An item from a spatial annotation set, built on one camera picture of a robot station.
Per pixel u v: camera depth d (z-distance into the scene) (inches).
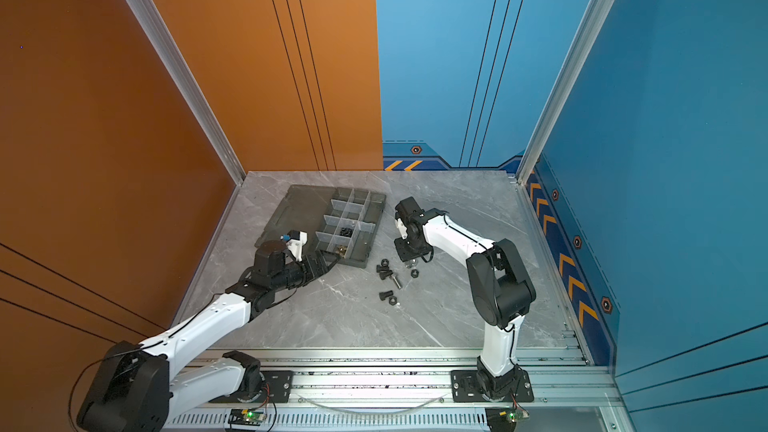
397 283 35.5
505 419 27.6
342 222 40.3
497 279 19.8
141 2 29.3
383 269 37.0
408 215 29.6
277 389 28.9
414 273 36.4
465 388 28.5
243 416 28.0
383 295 35.1
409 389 29.7
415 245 31.0
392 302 34.2
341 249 38.2
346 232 40.1
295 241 30.8
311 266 29.1
